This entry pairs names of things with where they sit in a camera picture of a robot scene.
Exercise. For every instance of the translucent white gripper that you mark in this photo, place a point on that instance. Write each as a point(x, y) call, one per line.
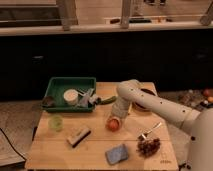
point(121, 120)

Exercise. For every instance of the orange apple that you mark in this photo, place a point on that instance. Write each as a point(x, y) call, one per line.
point(112, 125)

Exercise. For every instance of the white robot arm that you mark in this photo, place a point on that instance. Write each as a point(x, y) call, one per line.
point(198, 125)

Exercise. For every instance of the green plastic cup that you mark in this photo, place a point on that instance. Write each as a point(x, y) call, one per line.
point(56, 123)

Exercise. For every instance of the dark red bowl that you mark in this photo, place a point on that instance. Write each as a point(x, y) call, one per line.
point(139, 107)

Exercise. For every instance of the green cucumber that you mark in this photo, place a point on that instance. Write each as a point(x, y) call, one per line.
point(109, 100)

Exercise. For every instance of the blue sponge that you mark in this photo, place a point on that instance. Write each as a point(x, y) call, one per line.
point(117, 154)

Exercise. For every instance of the bunch of dark grapes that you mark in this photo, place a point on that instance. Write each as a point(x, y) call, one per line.
point(149, 147)

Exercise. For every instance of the grey metal tool in tray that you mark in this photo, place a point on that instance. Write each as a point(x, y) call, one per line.
point(88, 98)

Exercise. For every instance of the wooden black eraser block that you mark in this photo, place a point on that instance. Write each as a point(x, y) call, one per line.
point(76, 138)

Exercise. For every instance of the green plastic tray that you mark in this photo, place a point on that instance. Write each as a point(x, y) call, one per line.
point(56, 88)

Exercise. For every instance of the dark small round dish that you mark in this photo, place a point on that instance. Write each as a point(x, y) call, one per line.
point(48, 101)

